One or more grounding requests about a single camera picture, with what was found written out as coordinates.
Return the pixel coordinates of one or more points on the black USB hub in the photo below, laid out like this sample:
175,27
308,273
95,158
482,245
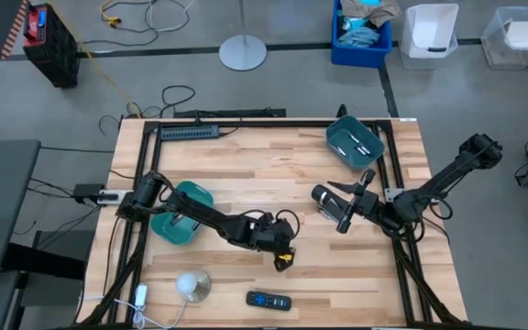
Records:
190,133

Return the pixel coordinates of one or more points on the white plastic bin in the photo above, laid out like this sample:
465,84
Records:
429,27

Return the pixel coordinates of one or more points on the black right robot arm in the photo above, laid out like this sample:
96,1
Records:
447,176

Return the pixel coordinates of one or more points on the black copper AA battery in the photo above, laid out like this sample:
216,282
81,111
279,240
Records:
196,226
175,220

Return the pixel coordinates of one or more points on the brown cloth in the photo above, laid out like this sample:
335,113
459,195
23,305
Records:
369,10

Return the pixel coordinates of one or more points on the black table clamp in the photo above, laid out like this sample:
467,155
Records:
197,118
341,111

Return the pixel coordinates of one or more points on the clear plastic bin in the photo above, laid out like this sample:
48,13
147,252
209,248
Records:
493,46

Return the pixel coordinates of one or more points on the black remote control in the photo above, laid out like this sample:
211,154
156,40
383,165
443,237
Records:
268,300

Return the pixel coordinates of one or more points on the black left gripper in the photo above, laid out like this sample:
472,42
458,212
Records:
275,238

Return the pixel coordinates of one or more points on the yellow tape tag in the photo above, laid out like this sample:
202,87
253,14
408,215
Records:
285,258

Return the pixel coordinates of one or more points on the black aluminium table frame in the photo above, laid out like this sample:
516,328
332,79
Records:
291,123

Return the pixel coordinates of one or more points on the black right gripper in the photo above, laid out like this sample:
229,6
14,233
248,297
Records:
365,204

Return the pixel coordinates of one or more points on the grey-blue cloth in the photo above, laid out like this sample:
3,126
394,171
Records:
358,36

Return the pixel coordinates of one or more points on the silver AA battery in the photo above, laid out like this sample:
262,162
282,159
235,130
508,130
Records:
367,149
353,137
337,149
360,150

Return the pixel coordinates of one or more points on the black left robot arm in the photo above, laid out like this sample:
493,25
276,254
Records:
200,213

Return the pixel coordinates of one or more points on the black desk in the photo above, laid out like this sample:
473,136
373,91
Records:
3,220

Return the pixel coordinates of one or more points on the white floor stand disc base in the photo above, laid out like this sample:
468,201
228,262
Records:
243,52

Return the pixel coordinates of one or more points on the teal plastic bin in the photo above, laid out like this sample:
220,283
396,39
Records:
346,158
172,231

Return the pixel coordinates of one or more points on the blue plastic crate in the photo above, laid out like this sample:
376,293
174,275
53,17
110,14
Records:
360,57

